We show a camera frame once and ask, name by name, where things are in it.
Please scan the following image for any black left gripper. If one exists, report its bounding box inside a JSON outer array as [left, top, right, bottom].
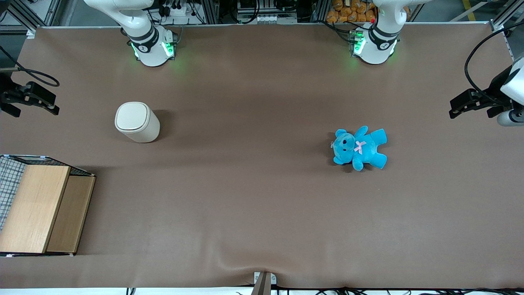
[[449, 65, 515, 120]]

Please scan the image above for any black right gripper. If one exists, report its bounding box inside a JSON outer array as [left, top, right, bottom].
[[0, 73, 60, 118]]

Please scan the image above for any cream lidded trash can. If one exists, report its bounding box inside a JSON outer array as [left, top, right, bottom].
[[114, 102, 160, 143]]

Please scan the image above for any wooden shelf rack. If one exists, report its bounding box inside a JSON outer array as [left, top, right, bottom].
[[0, 155, 96, 257]]

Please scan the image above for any blue teddy bear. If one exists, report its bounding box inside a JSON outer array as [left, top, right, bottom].
[[332, 126, 388, 172]]

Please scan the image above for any orange plush toys pile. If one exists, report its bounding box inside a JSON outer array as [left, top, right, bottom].
[[326, 0, 378, 24]]

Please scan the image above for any white power strip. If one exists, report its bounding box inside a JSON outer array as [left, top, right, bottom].
[[162, 3, 190, 18]]

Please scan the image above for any brown table mat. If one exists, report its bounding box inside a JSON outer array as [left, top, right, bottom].
[[0, 23, 524, 290]]

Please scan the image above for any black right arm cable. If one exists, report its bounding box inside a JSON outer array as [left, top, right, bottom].
[[0, 45, 60, 88]]

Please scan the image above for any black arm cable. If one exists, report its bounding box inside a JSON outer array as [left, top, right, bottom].
[[0, 45, 60, 88], [465, 26, 524, 104]]

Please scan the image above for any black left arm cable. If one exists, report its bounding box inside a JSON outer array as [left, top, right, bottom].
[[465, 26, 524, 104]]

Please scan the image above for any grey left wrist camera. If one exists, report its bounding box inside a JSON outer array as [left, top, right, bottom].
[[497, 110, 524, 127]]

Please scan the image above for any black wire mesh panel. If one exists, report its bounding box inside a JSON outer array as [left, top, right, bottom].
[[0, 156, 26, 230]]

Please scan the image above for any metal table clamp bracket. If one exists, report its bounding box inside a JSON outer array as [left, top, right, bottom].
[[251, 271, 277, 295]]

